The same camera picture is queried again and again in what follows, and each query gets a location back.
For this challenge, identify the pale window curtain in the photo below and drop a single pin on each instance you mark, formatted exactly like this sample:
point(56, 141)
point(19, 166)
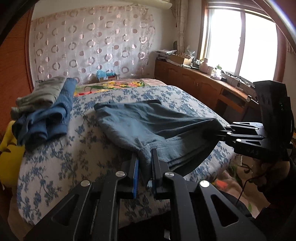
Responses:
point(185, 23)

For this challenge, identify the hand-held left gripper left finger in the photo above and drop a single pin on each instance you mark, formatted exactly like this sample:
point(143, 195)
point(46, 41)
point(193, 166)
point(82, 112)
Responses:
point(136, 178)

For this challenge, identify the white jug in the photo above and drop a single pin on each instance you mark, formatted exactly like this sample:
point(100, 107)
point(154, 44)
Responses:
point(205, 67)

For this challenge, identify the blue plastic bag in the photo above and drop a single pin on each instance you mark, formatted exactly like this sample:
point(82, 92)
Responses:
point(101, 74)

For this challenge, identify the wooden slatted wardrobe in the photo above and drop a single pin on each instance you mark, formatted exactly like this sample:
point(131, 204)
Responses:
point(13, 69)

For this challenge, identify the stack of papers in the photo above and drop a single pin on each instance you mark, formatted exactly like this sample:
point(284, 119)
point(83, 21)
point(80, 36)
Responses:
point(165, 54)

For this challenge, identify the beige air conditioner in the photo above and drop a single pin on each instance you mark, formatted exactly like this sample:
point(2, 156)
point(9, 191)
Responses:
point(159, 4)

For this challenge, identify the circle-patterned wall curtain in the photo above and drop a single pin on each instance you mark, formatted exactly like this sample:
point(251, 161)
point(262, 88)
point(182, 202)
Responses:
point(92, 41)

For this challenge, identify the olive green pants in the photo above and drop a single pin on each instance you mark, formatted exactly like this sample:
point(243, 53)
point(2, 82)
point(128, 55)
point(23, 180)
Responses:
point(44, 92)

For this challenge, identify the blue-grey shorts pants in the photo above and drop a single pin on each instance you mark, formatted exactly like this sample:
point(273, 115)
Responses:
point(138, 125)

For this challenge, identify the bed with blue floral sheet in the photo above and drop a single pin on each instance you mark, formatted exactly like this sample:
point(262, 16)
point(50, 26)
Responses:
point(81, 150)

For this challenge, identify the yellow plush toy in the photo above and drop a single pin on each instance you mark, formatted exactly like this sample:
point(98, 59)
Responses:
point(9, 162)

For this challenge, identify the green-capped bottle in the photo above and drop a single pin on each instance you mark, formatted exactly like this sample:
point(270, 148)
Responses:
point(217, 70)

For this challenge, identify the blue denim jeans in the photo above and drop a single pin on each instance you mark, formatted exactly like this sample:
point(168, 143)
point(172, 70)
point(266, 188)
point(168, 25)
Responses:
point(46, 122)

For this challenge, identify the colourful floral floor cloth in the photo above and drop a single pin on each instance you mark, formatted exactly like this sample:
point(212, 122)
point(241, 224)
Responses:
point(231, 178)

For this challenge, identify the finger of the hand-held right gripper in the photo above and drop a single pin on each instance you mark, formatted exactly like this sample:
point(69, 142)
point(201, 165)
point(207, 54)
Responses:
point(238, 139)
point(242, 127)

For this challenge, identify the wooden-framed window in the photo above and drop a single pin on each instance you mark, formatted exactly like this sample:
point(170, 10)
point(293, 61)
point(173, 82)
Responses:
point(231, 34)

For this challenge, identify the colourful floral blanket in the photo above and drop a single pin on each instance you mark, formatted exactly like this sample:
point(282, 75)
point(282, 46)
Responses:
point(115, 84)

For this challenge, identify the open cardboard box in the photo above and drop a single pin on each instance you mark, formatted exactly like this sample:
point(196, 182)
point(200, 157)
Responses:
point(181, 60)

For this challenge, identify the wooden cabinet counter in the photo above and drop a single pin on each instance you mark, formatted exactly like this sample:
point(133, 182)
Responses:
point(189, 78)

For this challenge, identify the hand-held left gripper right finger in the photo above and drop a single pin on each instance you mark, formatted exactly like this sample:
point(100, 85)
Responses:
point(159, 183)

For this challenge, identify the small cardboard box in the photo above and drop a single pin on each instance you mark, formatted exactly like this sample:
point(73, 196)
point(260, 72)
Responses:
point(109, 78)

